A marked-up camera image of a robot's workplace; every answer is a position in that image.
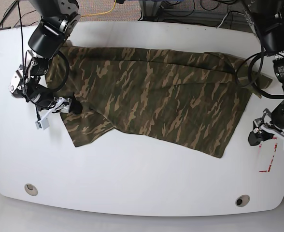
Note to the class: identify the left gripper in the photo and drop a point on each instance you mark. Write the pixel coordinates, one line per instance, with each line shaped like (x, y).
(270, 125)

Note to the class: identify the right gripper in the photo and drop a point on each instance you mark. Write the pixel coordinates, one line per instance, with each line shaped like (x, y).
(64, 105)

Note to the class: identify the camouflage t-shirt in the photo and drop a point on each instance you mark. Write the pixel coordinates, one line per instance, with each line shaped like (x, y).
(195, 100)

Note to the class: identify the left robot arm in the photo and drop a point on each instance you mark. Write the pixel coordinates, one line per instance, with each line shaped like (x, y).
(266, 19)

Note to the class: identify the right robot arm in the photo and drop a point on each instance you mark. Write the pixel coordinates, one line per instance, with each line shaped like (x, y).
(58, 19)

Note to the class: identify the red tape marking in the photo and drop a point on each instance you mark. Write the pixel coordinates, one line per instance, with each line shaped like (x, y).
(266, 154)

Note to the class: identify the grey metal stand base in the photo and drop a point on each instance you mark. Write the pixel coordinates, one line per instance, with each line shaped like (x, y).
(152, 10)

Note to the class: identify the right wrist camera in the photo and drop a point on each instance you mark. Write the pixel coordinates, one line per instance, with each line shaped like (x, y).
(42, 124)

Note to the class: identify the right table cable grommet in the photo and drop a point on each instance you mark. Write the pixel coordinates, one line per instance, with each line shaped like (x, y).
(242, 200)

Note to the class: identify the table cable grommet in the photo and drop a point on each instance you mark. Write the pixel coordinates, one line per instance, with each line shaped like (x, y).
(242, 200)
(31, 189)

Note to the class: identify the left table cable grommet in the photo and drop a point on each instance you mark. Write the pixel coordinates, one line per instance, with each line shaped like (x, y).
(31, 189)

